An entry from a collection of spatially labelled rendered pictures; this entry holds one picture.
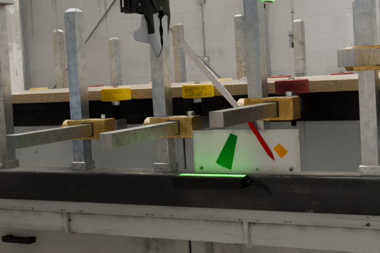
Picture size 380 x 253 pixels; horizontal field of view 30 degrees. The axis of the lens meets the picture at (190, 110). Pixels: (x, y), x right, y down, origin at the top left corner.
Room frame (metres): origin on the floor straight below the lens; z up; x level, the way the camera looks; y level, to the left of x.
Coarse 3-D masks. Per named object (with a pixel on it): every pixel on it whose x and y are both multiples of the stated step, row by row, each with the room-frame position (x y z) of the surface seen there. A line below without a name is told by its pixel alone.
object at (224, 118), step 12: (228, 108) 1.39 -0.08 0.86; (240, 108) 1.38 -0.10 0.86; (252, 108) 1.43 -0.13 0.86; (264, 108) 1.48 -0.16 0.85; (276, 108) 1.54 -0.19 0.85; (300, 108) 1.67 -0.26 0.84; (216, 120) 1.31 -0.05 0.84; (228, 120) 1.33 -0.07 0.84; (240, 120) 1.37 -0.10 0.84; (252, 120) 1.42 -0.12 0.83
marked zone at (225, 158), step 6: (228, 138) 1.61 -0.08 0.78; (234, 138) 1.60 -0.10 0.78; (228, 144) 1.61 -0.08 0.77; (234, 144) 1.60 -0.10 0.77; (222, 150) 1.61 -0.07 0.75; (228, 150) 1.61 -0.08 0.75; (234, 150) 1.60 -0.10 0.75; (222, 156) 1.61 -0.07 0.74; (228, 156) 1.61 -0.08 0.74; (216, 162) 1.62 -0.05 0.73; (222, 162) 1.61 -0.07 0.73; (228, 162) 1.61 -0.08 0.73; (228, 168) 1.61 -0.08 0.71
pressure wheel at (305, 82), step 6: (288, 78) 1.67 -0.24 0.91; (294, 78) 1.67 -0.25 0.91; (300, 78) 1.68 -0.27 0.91; (306, 78) 1.66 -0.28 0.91; (276, 84) 1.66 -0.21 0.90; (282, 84) 1.64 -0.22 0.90; (288, 84) 1.64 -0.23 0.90; (294, 84) 1.64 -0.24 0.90; (300, 84) 1.64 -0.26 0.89; (306, 84) 1.65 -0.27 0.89; (276, 90) 1.66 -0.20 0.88; (282, 90) 1.65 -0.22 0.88; (288, 90) 1.64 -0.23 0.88; (294, 90) 1.64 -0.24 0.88; (300, 90) 1.64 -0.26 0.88; (306, 90) 1.65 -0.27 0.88; (294, 120) 1.67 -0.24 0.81
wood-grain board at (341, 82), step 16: (224, 80) 2.66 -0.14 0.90; (272, 80) 2.05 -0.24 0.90; (320, 80) 1.68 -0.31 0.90; (336, 80) 1.66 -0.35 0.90; (352, 80) 1.65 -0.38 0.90; (16, 96) 2.13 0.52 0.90; (32, 96) 2.10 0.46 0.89; (48, 96) 2.07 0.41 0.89; (64, 96) 2.05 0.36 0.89; (96, 96) 1.99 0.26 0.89; (144, 96) 1.92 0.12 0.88; (176, 96) 1.87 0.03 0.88
